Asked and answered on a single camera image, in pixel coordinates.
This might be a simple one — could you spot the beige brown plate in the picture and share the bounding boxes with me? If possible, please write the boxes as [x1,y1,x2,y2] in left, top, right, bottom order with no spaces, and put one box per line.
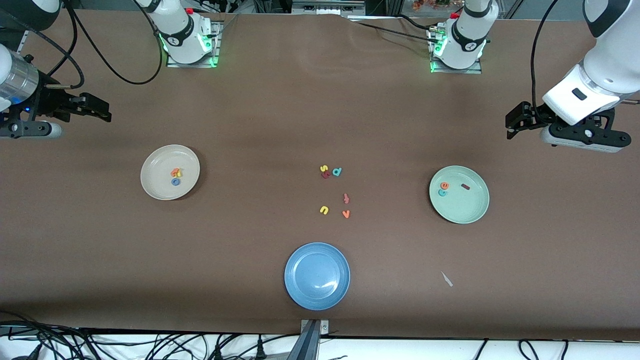
[140,144,201,201]

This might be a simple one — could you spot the pale green plate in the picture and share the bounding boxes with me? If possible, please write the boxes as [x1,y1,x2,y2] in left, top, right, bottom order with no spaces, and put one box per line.
[428,165,490,224]

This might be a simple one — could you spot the brown table cover sheet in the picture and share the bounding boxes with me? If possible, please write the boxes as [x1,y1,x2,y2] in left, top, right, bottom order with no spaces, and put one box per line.
[0,9,640,342]

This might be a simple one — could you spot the grey metal box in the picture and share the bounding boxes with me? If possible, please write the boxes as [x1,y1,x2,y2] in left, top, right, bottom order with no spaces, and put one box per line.
[292,0,366,16]

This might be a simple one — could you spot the blue plate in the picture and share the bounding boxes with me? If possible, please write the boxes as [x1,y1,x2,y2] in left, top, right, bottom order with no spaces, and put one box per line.
[284,242,351,311]

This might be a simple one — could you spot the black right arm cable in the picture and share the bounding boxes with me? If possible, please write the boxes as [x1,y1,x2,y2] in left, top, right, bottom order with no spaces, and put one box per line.
[0,0,164,92]

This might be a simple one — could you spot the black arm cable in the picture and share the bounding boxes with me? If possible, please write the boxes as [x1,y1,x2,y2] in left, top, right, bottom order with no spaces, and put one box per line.
[0,0,164,92]
[530,0,560,111]

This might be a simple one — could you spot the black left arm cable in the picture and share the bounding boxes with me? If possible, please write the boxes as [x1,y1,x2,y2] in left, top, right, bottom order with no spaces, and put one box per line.
[530,0,560,111]

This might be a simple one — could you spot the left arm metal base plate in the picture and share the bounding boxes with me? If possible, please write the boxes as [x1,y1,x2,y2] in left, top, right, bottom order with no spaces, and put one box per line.
[430,27,483,75]

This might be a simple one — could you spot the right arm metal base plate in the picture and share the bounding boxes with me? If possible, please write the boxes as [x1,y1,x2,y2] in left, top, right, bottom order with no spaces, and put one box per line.
[166,20,222,69]

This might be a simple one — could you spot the short black table cable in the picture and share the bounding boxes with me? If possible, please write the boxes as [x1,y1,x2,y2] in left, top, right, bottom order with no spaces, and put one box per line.
[395,14,436,31]

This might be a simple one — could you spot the long black table cable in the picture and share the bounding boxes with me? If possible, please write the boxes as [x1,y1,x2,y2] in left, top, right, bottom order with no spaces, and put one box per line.
[357,21,441,45]

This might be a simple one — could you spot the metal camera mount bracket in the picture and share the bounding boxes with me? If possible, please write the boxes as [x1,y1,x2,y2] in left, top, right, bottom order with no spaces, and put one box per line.
[295,319,331,360]

